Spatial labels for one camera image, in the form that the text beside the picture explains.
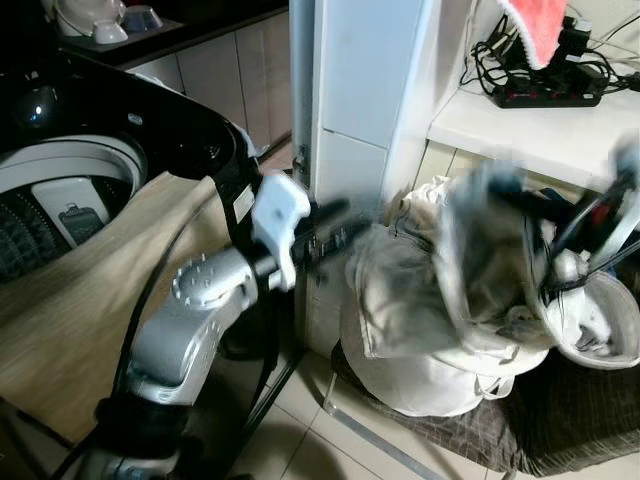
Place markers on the black power strip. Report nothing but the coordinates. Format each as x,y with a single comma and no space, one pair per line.
550,97

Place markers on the white kitchen appliance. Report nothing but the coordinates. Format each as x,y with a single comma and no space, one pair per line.
95,15

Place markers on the white cabinet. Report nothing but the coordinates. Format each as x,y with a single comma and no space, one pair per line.
360,80

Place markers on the grey metal door frame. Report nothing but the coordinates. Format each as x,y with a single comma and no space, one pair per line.
301,80

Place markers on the brown checkered mat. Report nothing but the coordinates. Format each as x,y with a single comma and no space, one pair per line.
560,420

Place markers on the white washer tub rim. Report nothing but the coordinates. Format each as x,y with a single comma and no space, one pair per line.
60,158

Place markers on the grey garment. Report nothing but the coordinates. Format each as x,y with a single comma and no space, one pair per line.
480,260

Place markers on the black top-loading washing machine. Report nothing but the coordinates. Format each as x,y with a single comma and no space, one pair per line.
150,110

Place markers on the black charger adapter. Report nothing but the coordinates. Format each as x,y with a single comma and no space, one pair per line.
578,40

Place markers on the white plastic basket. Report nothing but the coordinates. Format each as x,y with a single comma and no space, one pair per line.
620,330

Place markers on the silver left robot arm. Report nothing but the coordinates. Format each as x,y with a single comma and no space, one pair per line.
180,330

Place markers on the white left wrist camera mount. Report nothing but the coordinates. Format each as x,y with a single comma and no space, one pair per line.
280,215

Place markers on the pink towel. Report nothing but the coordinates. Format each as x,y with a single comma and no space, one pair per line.
535,25

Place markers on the white cupboard with black top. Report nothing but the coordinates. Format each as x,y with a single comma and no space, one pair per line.
240,80

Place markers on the white laundry bag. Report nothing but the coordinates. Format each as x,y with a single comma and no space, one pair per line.
420,370

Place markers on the beige cloth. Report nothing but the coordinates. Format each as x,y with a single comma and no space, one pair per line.
70,300

